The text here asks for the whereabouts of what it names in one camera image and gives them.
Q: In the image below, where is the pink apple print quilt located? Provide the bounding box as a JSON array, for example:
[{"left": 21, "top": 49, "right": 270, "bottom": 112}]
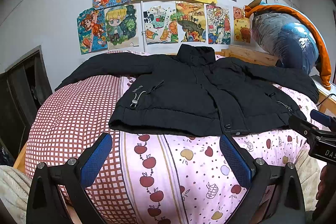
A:
[{"left": 119, "top": 50, "right": 328, "bottom": 224}]

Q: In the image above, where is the mermaid girl drawing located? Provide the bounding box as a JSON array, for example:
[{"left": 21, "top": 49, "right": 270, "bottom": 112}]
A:
[{"left": 77, "top": 8, "right": 108, "bottom": 55}]

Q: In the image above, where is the orange slices boat drawing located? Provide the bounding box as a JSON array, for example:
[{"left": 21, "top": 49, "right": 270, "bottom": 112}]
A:
[{"left": 143, "top": 2, "right": 178, "bottom": 45}]

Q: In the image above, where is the cream fleece fabric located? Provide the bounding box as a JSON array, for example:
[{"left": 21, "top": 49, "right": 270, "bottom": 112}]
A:
[{"left": 1, "top": 165, "right": 32, "bottom": 223}]

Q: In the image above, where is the red white checked blanket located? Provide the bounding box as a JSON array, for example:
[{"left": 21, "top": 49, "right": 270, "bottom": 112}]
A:
[{"left": 25, "top": 75, "right": 137, "bottom": 223}]

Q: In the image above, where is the blue grey bagged bedding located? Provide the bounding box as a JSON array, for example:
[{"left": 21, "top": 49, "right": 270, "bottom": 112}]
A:
[{"left": 250, "top": 10, "right": 319, "bottom": 75}]

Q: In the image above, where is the black padded jacket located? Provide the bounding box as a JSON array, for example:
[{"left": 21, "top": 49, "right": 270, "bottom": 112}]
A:
[{"left": 61, "top": 44, "right": 319, "bottom": 137}]

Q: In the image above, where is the blond boy drawing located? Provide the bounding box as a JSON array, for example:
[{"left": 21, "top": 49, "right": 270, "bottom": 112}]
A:
[{"left": 104, "top": 4, "right": 139, "bottom": 50}]

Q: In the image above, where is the orange blanket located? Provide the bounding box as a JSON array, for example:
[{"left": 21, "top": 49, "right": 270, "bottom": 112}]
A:
[{"left": 244, "top": 3, "right": 331, "bottom": 90}]

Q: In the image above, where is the person's right hand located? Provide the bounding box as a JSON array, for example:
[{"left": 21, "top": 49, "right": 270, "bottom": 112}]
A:
[{"left": 316, "top": 164, "right": 335, "bottom": 208}]

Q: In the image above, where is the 2024 pagoda drawing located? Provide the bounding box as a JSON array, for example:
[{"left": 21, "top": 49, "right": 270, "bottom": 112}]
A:
[{"left": 206, "top": 5, "right": 231, "bottom": 45}]

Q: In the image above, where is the bear and chick drawing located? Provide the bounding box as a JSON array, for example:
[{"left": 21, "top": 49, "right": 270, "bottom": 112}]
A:
[{"left": 233, "top": 6, "right": 251, "bottom": 43}]

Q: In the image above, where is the yellow landscape drawing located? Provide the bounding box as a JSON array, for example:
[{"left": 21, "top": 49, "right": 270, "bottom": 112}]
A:
[{"left": 175, "top": 1, "right": 206, "bottom": 43}]

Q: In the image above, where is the wooden bed frame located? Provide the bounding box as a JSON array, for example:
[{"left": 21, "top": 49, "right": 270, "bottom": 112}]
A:
[{"left": 14, "top": 46, "right": 335, "bottom": 173}]

